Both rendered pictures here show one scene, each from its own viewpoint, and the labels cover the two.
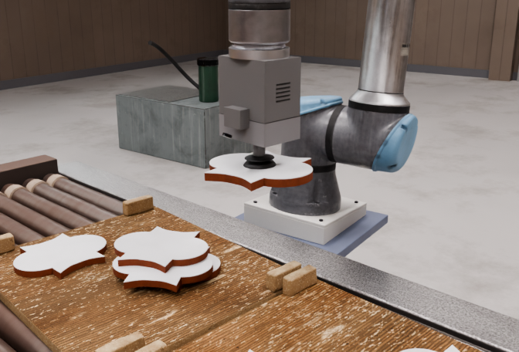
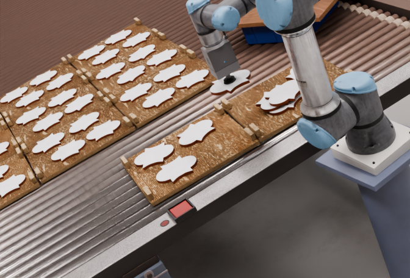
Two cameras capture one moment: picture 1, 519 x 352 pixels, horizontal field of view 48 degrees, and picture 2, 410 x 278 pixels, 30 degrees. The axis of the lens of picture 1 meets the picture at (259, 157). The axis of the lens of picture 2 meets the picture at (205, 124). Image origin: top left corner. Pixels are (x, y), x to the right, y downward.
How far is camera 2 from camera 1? 2.85 m
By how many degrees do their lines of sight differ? 110
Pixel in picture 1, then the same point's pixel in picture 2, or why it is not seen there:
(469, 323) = (215, 186)
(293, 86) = (209, 61)
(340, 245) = (331, 164)
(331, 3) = not seen: outside the picture
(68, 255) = not seen: hidden behind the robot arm
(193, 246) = (279, 100)
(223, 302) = (251, 120)
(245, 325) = (233, 127)
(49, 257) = not seen: hidden behind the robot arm
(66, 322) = (255, 90)
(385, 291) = (249, 165)
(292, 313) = (234, 136)
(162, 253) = (276, 94)
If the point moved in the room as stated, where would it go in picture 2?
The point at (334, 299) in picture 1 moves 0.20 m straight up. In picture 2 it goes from (238, 146) to (216, 97)
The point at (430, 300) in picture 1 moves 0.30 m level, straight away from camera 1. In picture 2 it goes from (236, 178) to (313, 191)
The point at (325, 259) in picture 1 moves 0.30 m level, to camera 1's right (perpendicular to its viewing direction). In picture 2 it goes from (285, 147) to (258, 210)
